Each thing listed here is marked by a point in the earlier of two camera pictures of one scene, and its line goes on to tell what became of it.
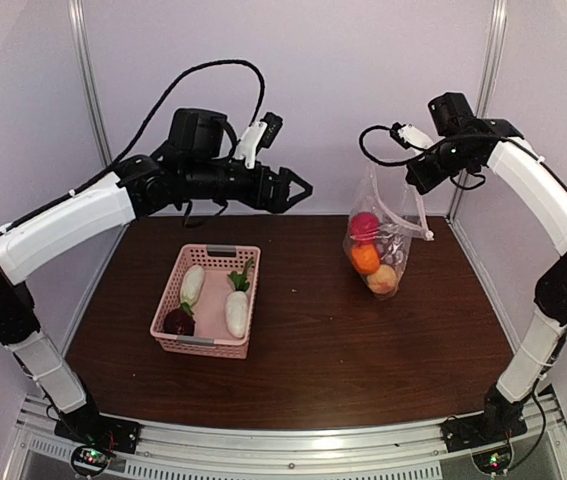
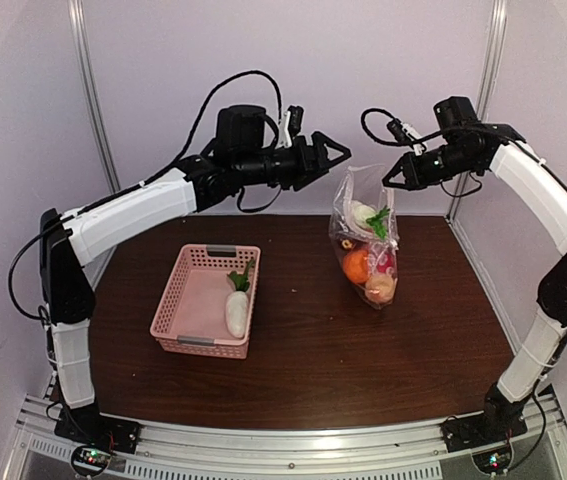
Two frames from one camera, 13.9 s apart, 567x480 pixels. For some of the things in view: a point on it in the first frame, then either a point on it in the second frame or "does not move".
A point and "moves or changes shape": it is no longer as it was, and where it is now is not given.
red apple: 364,226 to 386,261
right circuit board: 493,461 does not move
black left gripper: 277,202 to 309,169
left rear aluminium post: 88,77 does not move
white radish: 236,306 does not move
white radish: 191,284 to 365,217
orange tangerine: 365,258 moves or changes shape
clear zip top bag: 378,232 moves or changes shape
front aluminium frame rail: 547,450 does not move
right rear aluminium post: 493,53 does not move
